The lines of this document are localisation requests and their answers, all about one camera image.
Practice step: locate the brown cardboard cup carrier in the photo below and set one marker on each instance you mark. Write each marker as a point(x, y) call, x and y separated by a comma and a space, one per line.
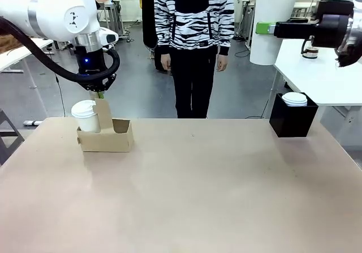
point(113, 139)

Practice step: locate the person left hand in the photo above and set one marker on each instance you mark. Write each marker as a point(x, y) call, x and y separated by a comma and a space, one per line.
point(222, 63)

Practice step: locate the black hanging garment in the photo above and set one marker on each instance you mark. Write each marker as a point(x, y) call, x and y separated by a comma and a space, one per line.
point(148, 15)

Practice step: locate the person right forearm zebra sleeve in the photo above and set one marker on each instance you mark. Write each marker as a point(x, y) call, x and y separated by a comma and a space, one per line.
point(163, 38)

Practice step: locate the white side table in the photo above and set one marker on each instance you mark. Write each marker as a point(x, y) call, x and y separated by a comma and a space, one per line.
point(316, 77)

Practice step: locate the white paper cup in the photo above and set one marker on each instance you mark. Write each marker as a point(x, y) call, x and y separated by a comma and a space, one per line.
point(89, 124)
point(268, 46)

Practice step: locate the person left forearm zebra sleeve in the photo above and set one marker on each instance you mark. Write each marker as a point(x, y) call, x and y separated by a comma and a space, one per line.
point(225, 38)

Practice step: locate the person in zebra hoodie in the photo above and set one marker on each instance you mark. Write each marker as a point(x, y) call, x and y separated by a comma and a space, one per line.
point(195, 38)

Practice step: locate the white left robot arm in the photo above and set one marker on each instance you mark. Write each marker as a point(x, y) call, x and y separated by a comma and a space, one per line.
point(51, 9)

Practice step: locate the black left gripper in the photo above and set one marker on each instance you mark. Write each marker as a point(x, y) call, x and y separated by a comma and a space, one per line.
point(90, 62)

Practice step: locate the person right hand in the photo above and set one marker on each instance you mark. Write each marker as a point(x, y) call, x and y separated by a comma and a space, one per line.
point(166, 62)

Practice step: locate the black square box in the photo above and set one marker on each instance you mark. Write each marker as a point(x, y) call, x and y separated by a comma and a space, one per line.
point(294, 122)

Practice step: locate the brown fur bundle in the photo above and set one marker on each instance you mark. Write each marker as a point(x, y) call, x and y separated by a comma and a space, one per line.
point(8, 43)

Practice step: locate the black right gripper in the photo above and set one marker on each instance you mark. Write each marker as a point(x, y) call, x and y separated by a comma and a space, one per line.
point(331, 23)

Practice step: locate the white table with brown fur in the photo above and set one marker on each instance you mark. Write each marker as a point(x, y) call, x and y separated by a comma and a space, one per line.
point(17, 55)

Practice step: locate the white plastic cup lid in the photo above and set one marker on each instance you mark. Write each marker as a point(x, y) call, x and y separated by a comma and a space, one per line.
point(297, 103)
point(294, 96)
point(82, 110)

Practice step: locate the black folding frame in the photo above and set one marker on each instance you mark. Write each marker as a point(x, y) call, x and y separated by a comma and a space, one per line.
point(8, 134)

